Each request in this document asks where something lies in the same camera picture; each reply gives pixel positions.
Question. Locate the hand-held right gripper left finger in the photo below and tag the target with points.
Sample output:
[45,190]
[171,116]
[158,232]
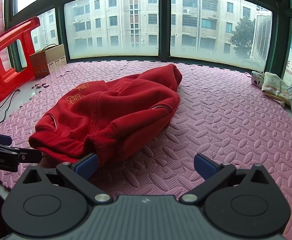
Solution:
[87,167]

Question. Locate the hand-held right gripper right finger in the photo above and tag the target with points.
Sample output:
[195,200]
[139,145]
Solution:
[204,167]

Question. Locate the red hoodie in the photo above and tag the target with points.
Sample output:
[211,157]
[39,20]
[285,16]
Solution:
[111,110]

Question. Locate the pink foam floor mat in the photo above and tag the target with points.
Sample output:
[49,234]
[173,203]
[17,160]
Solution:
[210,130]

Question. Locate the brown cardboard box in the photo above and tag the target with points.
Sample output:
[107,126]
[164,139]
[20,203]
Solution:
[53,57]

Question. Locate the small white patterned cloth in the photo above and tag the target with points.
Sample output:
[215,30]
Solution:
[257,78]

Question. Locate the yellow plaid folded cloth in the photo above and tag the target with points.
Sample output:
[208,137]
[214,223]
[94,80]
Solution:
[273,87]

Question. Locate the red plastic stool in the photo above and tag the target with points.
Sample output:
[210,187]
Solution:
[11,32]

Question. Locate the green tree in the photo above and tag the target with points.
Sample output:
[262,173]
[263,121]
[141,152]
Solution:
[242,37]

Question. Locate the white louvred panel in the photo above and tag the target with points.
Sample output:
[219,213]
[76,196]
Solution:
[260,37]

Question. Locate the beige apartment building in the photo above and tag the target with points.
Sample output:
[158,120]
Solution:
[136,17]

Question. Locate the dark green window frame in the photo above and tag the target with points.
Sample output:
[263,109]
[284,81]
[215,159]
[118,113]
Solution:
[163,22]

